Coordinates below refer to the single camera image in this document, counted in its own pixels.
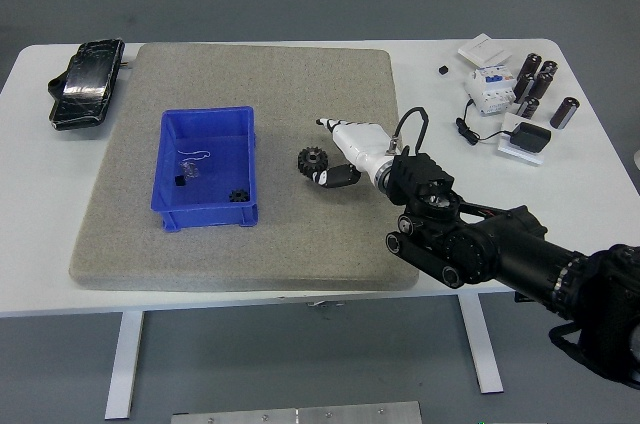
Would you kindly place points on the silver metal plate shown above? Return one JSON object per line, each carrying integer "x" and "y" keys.
{"x": 297, "y": 414}

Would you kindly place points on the grey-brown mat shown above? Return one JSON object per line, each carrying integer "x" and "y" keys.
{"x": 250, "y": 254}

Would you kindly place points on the tiny black block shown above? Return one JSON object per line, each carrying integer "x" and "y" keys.
{"x": 179, "y": 180}

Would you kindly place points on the white right table leg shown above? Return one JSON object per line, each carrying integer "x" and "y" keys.
{"x": 482, "y": 344}

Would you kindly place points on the clear plastic bag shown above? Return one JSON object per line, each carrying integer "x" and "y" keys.
{"x": 190, "y": 170}

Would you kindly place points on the white table leg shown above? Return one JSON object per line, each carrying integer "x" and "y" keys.
{"x": 482, "y": 344}
{"x": 122, "y": 369}

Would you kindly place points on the blue plastic box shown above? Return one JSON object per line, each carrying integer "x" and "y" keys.
{"x": 205, "y": 179}

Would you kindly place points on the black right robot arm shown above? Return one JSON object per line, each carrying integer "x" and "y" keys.
{"x": 510, "y": 249}

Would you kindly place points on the small black cube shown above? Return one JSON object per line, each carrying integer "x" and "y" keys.
{"x": 442, "y": 69}

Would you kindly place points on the small black gear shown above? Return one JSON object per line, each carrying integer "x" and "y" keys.
{"x": 239, "y": 195}

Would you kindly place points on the dark cylindrical capacitor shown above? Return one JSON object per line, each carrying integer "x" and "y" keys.
{"x": 548, "y": 68}
{"x": 542, "y": 86}
{"x": 524, "y": 86}
{"x": 565, "y": 112}
{"x": 529, "y": 108}
{"x": 530, "y": 65}

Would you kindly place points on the white left table leg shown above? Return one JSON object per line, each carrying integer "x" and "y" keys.
{"x": 122, "y": 369}

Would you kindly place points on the black power adapter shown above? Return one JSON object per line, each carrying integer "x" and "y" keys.
{"x": 531, "y": 137}

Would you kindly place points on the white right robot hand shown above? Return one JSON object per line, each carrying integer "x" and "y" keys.
{"x": 360, "y": 144}

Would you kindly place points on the white circuit breaker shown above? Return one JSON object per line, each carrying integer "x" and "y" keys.
{"x": 489, "y": 91}

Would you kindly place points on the large black gear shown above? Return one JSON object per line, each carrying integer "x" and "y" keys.
{"x": 310, "y": 159}

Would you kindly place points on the black foil-wrapped pack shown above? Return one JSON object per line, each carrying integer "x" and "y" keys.
{"x": 85, "y": 84}

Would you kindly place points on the white flat plate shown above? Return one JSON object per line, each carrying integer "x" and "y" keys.
{"x": 515, "y": 155}

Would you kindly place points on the white switch plate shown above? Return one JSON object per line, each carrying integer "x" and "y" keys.
{"x": 484, "y": 49}

